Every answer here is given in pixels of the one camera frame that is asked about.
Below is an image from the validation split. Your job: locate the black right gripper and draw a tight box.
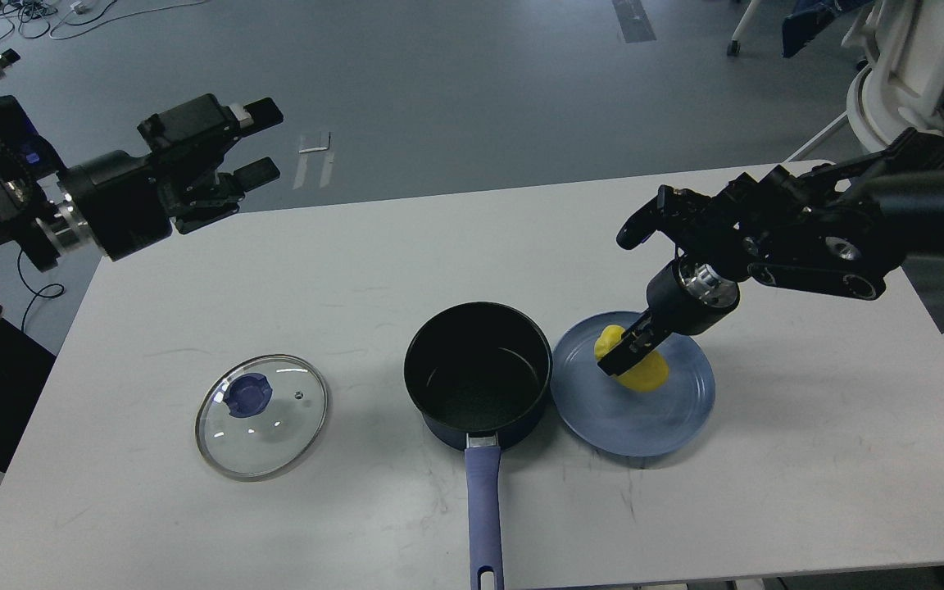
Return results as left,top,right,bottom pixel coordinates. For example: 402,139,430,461
598,258,741,376

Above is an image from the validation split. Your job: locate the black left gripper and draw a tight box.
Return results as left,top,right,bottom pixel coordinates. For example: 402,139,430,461
57,94,284,261

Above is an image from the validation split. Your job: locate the yellow potato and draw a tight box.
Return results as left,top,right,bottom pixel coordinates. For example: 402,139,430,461
593,324,669,393

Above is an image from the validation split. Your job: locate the glass lid blue knob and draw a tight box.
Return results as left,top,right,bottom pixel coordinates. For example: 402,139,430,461
195,354,330,481

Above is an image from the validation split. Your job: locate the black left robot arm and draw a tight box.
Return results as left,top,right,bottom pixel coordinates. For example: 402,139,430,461
0,49,284,319

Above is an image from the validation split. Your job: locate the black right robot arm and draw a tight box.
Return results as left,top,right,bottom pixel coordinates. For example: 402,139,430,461
598,128,944,377

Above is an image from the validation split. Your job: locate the blue plate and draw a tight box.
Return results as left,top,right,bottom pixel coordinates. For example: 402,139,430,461
551,311,716,458

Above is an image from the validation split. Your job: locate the dark blue saucepan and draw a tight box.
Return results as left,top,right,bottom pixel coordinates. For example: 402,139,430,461
403,302,553,589

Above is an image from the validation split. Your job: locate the dark blue cloth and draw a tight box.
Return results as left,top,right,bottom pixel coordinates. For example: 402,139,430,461
782,1,874,59

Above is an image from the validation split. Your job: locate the white office chair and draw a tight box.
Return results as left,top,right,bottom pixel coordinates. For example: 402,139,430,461
728,0,944,165

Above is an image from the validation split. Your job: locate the black floor cable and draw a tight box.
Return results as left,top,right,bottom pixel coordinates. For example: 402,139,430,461
17,250,67,332

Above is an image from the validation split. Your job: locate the cable bundle on floor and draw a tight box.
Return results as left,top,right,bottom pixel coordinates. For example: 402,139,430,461
0,0,211,52

